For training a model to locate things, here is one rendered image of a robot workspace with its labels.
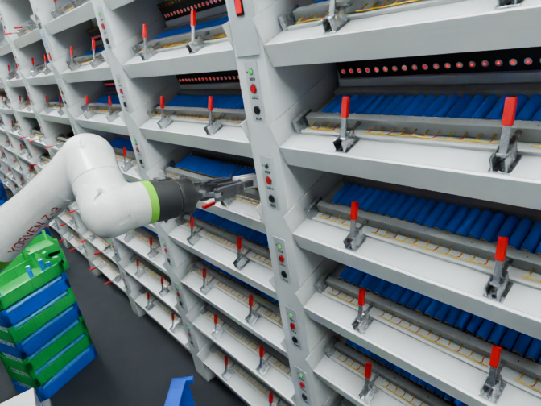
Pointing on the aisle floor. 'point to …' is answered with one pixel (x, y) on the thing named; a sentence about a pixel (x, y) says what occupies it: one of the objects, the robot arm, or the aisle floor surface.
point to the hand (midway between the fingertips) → (247, 181)
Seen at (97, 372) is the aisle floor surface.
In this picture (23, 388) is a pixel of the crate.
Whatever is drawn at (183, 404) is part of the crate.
